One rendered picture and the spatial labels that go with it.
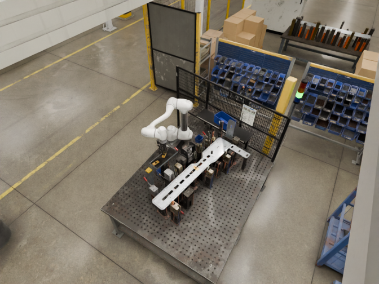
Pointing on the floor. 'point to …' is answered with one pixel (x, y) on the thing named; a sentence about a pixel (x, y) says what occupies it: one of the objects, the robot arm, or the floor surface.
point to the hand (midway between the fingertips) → (163, 152)
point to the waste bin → (4, 234)
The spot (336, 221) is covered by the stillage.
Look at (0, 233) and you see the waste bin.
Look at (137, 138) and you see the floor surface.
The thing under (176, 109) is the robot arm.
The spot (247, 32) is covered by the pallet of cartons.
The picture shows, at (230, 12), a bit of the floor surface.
